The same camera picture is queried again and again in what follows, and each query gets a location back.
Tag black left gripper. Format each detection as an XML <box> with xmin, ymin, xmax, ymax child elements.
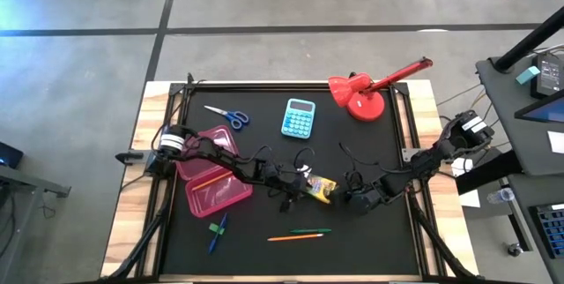
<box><xmin>263</xmin><ymin>162</ymin><xmax>315</xmax><ymax>199</ymax></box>

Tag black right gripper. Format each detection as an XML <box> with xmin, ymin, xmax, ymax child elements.
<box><xmin>332</xmin><ymin>184</ymin><xmax>384</xmax><ymax>215</ymax></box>

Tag yellow crayon box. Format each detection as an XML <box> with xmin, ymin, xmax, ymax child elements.
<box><xmin>303</xmin><ymin>174</ymin><xmax>339</xmax><ymax>205</ymax></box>

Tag pink plastic pencil case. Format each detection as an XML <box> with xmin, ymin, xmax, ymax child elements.
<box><xmin>174</xmin><ymin>124</ymin><xmax>255</xmax><ymax>219</ymax></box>

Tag blue-handled scissors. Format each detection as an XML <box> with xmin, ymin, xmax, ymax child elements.
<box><xmin>204</xmin><ymin>105</ymin><xmax>250</xmax><ymax>131</ymax></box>

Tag blue pen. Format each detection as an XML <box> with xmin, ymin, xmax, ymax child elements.
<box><xmin>207</xmin><ymin>212</ymin><xmax>229</xmax><ymax>255</ymax></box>

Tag black table mat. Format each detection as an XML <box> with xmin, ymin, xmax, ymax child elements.
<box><xmin>160</xmin><ymin>86</ymin><xmax>420</xmax><ymax>277</ymax></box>

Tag teal calculator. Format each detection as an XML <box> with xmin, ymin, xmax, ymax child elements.
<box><xmin>280</xmin><ymin>97</ymin><xmax>317</xmax><ymax>140</ymax></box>

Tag red desk lamp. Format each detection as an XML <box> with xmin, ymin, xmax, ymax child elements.
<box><xmin>327</xmin><ymin>56</ymin><xmax>434</xmax><ymax>123</ymax></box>

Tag small white box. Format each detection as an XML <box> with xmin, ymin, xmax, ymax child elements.
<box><xmin>451</xmin><ymin>156</ymin><xmax>475</xmax><ymax>177</ymax></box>

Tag clear water bottle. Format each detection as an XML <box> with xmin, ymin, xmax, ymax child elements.
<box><xmin>486</xmin><ymin>186</ymin><xmax>516</xmax><ymax>206</ymax></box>

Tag grey side desk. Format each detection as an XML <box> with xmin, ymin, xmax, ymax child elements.
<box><xmin>475</xmin><ymin>43</ymin><xmax>564</xmax><ymax>177</ymax></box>

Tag black side clamp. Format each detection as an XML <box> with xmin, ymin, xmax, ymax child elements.
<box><xmin>115</xmin><ymin>150</ymin><xmax>146</xmax><ymax>166</ymax></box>

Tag backlit keyboard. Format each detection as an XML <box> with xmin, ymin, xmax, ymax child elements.
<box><xmin>535</xmin><ymin>204</ymin><xmax>564</xmax><ymax>258</ymax></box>

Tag black screen with blue display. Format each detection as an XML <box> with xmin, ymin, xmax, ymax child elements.
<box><xmin>514</xmin><ymin>93</ymin><xmax>564</xmax><ymax>124</ymax></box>

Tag small teal box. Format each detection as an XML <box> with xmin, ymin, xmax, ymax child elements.
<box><xmin>515</xmin><ymin>65</ymin><xmax>541</xmax><ymax>86</ymax></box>

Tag white paper sheet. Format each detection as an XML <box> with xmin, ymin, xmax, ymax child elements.
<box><xmin>547</xmin><ymin>130</ymin><xmax>564</xmax><ymax>155</ymax></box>

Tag black power adapter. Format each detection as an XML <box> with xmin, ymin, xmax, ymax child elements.
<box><xmin>531</xmin><ymin>52</ymin><xmax>563</xmax><ymax>100</ymax></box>

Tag black round pole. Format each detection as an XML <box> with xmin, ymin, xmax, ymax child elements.
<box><xmin>493</xmin><ymin>5</ymin><xmax>564</xmax><ymax>73</ymax></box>

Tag dark device with blue light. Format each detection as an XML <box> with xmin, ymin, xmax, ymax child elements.
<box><xmin>0</xmin><ymin>141</ymin><xmax>25</xmax><ymax>169</ymax></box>

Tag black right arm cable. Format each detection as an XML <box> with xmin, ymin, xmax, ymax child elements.
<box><xmin>338</xmin><ymin>142</ymin><xmax>375</xmax><ymax>175</ymax></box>

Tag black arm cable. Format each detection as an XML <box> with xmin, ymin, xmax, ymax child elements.
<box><xmin>293</xmin><ymin>146</ymin><xmax>316</xmax><ymax>170</ymax></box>
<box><xmin>338</xmin><ymin>142</ymin><xmax>375</xmax><ymax>175</ymax></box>

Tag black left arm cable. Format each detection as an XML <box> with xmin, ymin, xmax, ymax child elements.
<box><xmin>293</xmin><ymin>146</ymin><xmax>316</xmax><ymax>170</ymax></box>

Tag black aluminium rig frame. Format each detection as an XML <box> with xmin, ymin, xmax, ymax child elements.
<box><xmin>100</xmin><ymin>71</ymin><xmax>481</xmax><ymax>284</ymax></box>

